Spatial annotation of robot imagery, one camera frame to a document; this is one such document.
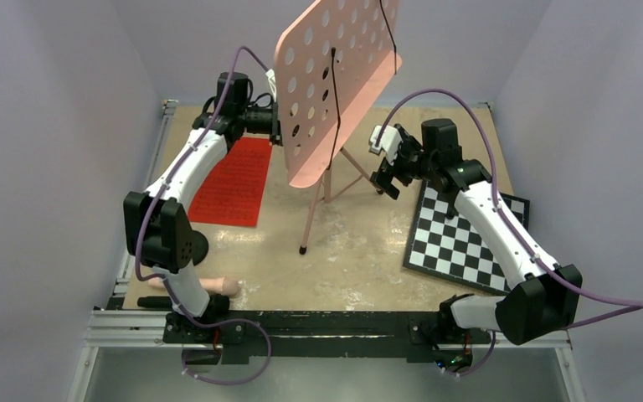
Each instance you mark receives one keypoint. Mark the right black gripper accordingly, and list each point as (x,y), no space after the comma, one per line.
(408,143)

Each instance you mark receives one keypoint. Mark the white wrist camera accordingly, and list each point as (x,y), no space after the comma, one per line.
(271,82)
(385,140)

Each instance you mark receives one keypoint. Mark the pink tripod music stand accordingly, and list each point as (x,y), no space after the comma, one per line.
(331,64)

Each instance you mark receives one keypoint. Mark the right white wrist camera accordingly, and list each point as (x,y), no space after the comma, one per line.
(385,140)

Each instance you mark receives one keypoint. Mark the aluminium frame rail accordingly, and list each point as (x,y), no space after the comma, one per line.
(114,327)

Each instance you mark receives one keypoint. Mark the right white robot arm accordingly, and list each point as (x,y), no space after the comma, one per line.
(543,295)

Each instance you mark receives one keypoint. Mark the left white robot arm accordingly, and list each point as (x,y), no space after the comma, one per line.
(159,234)

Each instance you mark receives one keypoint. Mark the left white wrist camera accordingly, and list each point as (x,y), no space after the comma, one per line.
(271,82)

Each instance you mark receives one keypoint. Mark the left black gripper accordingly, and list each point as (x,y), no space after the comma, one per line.
(275,131)

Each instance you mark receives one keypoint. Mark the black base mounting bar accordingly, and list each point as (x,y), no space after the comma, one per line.
(416,337)

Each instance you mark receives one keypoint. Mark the black microphone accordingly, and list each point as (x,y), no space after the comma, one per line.
(158,303)

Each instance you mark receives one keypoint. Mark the black microphone stand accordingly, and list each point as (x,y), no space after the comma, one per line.
(200,247)

